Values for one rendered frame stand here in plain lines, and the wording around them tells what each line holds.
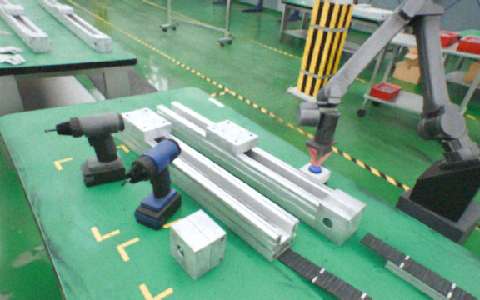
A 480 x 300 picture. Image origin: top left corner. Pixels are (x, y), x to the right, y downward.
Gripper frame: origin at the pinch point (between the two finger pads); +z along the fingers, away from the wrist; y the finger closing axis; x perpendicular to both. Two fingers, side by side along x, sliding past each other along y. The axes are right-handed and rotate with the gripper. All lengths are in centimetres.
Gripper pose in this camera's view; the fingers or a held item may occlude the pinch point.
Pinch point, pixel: (316, 164)
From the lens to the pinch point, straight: 109.3
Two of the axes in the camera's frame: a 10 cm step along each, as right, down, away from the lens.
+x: 7.1, 4.2, -5.6
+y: -7.0, 3.0, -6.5
